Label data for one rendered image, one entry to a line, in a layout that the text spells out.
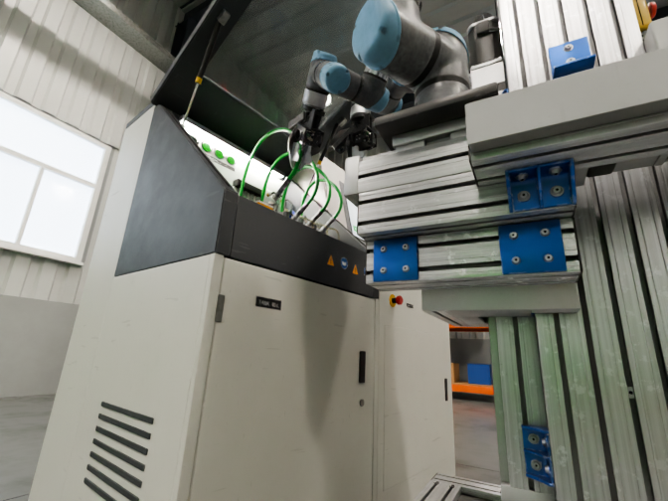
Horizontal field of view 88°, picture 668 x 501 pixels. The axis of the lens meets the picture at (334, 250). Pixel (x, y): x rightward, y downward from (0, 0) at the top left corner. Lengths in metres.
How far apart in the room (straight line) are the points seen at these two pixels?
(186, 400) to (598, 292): 0.81
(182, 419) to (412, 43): 0.86
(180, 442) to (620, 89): 0.90
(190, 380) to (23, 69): 5.14
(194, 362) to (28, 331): 4.28
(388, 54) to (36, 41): 5.36
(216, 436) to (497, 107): 0.79
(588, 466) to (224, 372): 0.69
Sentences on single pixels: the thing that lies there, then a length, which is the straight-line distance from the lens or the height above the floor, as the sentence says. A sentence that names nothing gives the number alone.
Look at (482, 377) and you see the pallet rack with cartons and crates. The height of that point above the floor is 0.35.
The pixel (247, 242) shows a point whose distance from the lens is 0.87.
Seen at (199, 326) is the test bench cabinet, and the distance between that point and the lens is 0.81.
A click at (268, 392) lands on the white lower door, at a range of 0.91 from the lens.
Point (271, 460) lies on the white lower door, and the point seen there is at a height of 0.34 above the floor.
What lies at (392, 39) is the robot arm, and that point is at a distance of 0.76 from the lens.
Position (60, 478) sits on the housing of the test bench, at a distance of 1.41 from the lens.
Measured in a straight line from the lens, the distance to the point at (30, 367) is 5.07.
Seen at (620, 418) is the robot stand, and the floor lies 0.51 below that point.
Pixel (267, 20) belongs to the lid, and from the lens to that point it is 1.50.
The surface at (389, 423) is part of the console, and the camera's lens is 1.38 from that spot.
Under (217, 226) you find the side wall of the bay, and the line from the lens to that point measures 0.84.
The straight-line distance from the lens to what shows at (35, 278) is 5.09.
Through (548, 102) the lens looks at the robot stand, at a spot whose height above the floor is 0.91.
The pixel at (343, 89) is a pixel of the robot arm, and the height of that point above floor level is 1.28.
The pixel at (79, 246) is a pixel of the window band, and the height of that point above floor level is 1.69.
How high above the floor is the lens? 0.59
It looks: 17 degrees up
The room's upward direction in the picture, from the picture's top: 3 degrees clockwise
